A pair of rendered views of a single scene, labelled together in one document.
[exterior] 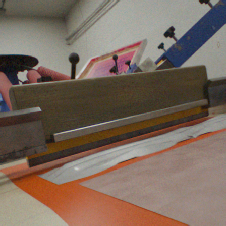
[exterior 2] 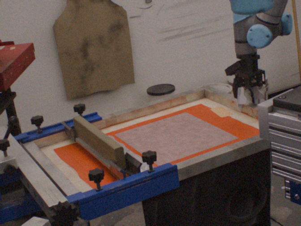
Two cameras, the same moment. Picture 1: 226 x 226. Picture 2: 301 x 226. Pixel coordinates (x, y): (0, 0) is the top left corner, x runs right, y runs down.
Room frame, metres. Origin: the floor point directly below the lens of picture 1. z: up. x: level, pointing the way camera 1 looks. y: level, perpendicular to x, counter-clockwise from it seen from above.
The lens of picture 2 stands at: (0.03, 1.56, 1.69)
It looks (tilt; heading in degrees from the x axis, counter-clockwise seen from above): 20 degrees down; 276
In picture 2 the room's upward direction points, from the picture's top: 8 degrees counter-clockwise
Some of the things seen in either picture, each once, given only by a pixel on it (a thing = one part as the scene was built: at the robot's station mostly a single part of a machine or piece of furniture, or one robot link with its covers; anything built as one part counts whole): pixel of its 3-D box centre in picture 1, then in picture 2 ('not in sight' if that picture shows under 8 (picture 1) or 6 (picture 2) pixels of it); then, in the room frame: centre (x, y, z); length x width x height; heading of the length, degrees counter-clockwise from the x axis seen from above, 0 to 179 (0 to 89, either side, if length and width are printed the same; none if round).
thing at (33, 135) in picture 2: not in sight; (62, 133); (0.55, -0.27, 0.98); 0.30 x 0.05 x 0.07; 31
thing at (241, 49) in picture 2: not in sight; (246, 47); (-0.13, -0.33, 1.20); 0.08 x 0.08 x 0.05
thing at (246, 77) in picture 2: not in sight; (248, 70); (-0.13, -0.33, 1.12); 0.09 x 0.08 x 0.12; 121
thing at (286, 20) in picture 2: not in sight; (272, 25); (-0.21, -0.28, 1.28); 0.11 x 0.11 x 0.08; 67
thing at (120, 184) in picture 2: not in sight; (127, 189); (0.27, 0.20, 0.98); 0.30 x 0.05 x 0.07; 31
